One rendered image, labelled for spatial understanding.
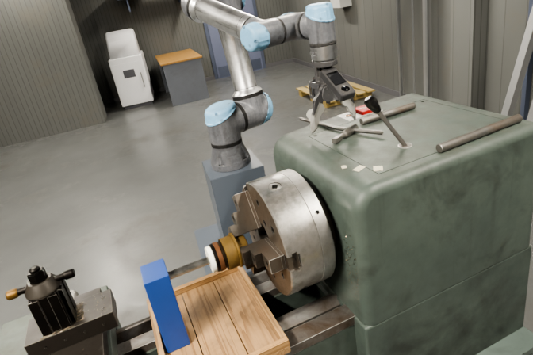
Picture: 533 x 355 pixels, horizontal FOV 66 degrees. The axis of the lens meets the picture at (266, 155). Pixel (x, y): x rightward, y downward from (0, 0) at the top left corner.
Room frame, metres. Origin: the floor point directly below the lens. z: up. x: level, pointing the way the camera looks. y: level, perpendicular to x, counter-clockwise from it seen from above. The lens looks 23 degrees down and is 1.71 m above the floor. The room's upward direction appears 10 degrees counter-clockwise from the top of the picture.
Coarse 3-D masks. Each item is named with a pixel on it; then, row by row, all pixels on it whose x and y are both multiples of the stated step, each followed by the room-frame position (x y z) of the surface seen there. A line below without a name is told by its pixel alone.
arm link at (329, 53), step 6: (312, 48) 1.15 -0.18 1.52; (318, 48) 1.13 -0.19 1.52; (324, 48) 1.13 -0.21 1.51; (330, 48) 1.13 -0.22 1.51; (336, 48) 1.15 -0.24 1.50; (312, 54) 1.15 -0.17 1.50; (318, 54) 1.13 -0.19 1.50; (324, 54) 1.13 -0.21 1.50; (330, 54) 1.13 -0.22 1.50; (336, 54) 1.14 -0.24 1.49; (318, 60) 1.14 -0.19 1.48; (324, 60) 1.13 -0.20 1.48; (330, 60) 1.13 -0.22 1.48
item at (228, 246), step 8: (224, 240) 0.89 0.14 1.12; (232, 240) 0.88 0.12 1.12; (240, 240) 0.89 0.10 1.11; (216, 248) 0.87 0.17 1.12; (224, 248) 0.86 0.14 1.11; (232, 248) 0.86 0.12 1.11; (216, 256) 0.85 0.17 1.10; (224, 256) 0.86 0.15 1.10; (232, 256) 0.85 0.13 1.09; (240, 256) 0.85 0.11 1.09; (224, 264) 0.85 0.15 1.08; (232, 264) 0.85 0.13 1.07; (240, 264) 0.86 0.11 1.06
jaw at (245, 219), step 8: (248, 192) 0.98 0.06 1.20; (240, 200) 0.96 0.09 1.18; (248, 200) 0.97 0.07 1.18; (240, 208) 0.95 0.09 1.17; (248, 208) 0.95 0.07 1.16; (232, 216) 0.96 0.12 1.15; (240, 216) 0.94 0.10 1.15; (248, 216) 0.94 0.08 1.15; (256, 216) 0.94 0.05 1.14; (240, 224) 0.92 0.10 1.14; (248, 224) 0.93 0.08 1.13; (256, 224) 0.93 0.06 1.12; (232, 232) 0.91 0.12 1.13; (240, 232) 0.91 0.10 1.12
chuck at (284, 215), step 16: (272, 176) 0.97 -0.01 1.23; (256, 192) 0.91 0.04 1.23; (272, 192) 0.89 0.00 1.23; (288, 192) 0.89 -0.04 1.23; (256, 208) 0.94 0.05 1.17; (272, 208) 0.85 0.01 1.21; (288, 208) 0.85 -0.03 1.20; (304, 208) 0.85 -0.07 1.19; (272, 224) 0.84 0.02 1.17; (288, 224) 0.82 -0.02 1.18; (304, 224) 0.82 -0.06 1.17; (256, 240) 1.00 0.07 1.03; (272, 240) 0.86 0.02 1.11; (288, 240) 0.80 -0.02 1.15; (304, 240) 0.80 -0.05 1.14; (288, 256) 0.78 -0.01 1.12; (304, 256) 0.79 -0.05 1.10; (320, 256) 0.80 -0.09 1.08; (288, 272) 0.79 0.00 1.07; (304, 272) 0.79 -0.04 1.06; (320, 272) 0.81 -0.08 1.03; (288, 288) 0.81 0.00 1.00
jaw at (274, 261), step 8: (264, 240) 0.88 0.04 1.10; (240, 248) 0.87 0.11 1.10; (248, 248) 0.86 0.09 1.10; (256, 248) 0.85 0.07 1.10; (264, 248) 0.85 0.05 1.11; (272, 248) 0.84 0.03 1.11; (248, 256) 0.85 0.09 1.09; (256, 256) 0.82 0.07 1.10; (264, 256) 0.81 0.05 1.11; (272, 256) 0.80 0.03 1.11; (280, 256) 0.80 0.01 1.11; (296, 256) 0.79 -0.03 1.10; (248, 264) 0.84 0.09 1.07; (256, 264) 0.82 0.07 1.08; (264, 264) 0.82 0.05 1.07; (272, 264) 0.79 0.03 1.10; (280, 264) 0.79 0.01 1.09; (288, 264) 0.78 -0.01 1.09; (296, 264) 0.79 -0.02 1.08; (272, 272) 0.78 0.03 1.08
